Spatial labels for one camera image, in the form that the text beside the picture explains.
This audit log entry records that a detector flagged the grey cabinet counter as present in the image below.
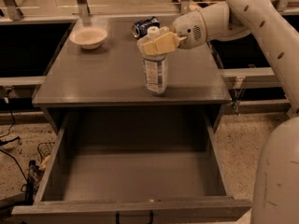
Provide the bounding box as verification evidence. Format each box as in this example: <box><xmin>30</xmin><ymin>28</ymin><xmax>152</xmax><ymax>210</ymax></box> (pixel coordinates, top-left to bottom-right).
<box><xmin>33</xmin><ymin>17</ymin><xmax>231</xmax><ymax>130</ymax></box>

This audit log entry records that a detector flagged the clear plastic water bottle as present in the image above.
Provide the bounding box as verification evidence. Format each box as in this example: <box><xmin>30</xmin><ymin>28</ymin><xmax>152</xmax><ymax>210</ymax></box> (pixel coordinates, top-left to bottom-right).
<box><xmin>137</xmin><ymin>26</ymin><xmax>169</xmax><ymax>96</ymax></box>

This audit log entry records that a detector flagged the white paper bowl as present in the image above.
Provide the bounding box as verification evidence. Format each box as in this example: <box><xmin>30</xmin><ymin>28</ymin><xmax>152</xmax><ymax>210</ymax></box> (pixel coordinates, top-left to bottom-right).
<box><xmin>69</xmin><ymin>26</ymin><xmax>107</xmax><ymax>49</ymax></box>

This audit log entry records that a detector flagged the black floor cable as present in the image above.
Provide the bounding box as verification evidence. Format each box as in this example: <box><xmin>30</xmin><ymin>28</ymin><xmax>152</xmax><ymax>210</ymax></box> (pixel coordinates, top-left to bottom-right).
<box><xmin>0</xmin><ymin>109</ymin><xmax>31</xmax><ymax>185</ymax></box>

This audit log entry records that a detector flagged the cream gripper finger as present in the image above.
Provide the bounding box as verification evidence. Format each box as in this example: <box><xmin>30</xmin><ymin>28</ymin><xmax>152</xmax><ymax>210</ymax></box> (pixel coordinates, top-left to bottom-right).
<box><xmin>137</xmin><ymin>32</ymin><xmax>186</xmax><ymax>56</ymax></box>

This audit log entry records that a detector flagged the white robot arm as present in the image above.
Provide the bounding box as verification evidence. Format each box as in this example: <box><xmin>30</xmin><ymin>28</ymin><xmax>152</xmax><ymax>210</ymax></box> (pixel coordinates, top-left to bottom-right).
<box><xmin>137</xmin><ymin>0</ymin><xmax>299</xmax><ymax>224</ymax></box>

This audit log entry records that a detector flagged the blue soda can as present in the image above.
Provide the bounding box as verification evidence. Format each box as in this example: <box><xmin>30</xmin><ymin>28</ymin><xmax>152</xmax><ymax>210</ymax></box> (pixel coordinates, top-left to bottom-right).
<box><xmin>132</xmin><ymin>16</ymin><xmax>160</xmax><ymax>39</ymax></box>

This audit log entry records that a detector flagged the black wire basket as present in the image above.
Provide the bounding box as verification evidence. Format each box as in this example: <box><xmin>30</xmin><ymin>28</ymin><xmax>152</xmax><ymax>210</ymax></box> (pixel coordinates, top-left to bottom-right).
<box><xmin>37</xmin><ymin>142</ymin><xmax>54</xmax><ymax>161</ymax></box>

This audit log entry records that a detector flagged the open grey top drawer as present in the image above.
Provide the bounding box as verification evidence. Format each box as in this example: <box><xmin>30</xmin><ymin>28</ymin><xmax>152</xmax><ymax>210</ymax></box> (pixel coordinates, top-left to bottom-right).
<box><xmin>12</xmin><ymin>108</ymin><xmax>251</xmax><ymax>224</ymax></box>

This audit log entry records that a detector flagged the black drawer handle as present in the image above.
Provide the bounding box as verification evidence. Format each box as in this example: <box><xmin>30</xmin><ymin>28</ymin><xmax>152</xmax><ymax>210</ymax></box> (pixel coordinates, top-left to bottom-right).
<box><xmin>115</xmin><ymin>212</ymin><xmax>154</xmax><ymax>224</ymax></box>

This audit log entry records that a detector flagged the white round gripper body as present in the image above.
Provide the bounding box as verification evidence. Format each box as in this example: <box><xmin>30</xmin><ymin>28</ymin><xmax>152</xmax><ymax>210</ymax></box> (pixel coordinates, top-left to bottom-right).
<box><xmin>170</xmin><ymin>10</ymin><xmax>207</xmax><ymax>49</ymax></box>

